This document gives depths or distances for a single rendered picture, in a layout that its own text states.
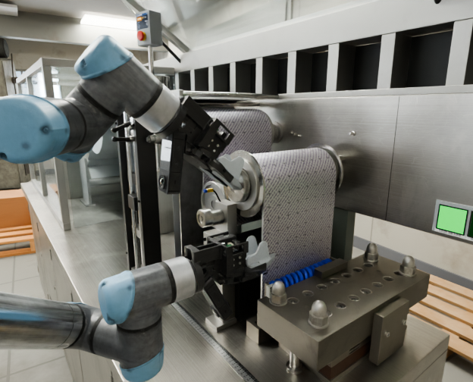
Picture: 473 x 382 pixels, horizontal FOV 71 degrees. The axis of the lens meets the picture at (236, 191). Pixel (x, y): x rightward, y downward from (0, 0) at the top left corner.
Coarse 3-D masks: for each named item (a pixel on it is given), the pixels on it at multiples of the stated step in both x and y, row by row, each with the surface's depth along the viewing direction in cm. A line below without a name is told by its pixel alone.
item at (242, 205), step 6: (246, 162) 70; (246, 168) 70; (252, 168) 69; (252, 174) 69; (252, 180) 69; (252, 186) 69; (252, 192) 70; (252, 198) 70; (240, 204) 74; (246, 204) 72; (252, 204) 70
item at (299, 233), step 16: (272, 208) 71; (288, 208) 74; (304, 208) 78; (320, 208) 81; (272, 224) 72; (288, 224) 75; (304, 224) 79; (320, 224) 82; (272, 240) 73; (288, 240) 76; (304, 240) 80; (320, 240) 84; (288, 256) 77; (304, 256) 81; (320, 256) 85; (272, 272) 75; (288, 272) 79
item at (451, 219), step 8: (440, 208) 71; (448, 208) 70; (456, 208) 69; (440, 216) 71; (448, 216) 70; (456, 216) 69; (464, 216) 68; (440, 224) 72; (448, 224) 70; (456, 224) 69; (464, 224) 68; (456, 232) 69
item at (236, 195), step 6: (240, 174) 69; (246, 174) 70; (240, 180) 70; (246, 180) 69; (246, 186) 69; (228, 192) 74; (234, 192) 73; (240, 192) 70; (246, 192) 70; (234, 198) 72; (240, 198) 71; (246, 198) 71
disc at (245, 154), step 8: (240, 152) 72; (248, 152) 70; (248, 160) 70; (256, 160) 68; (256, 168) 68; (264, 184) 67; (224, 192) 79; (264, 192) 67; (256, 200) 70; (256, 208) 70; (248, 216) 73
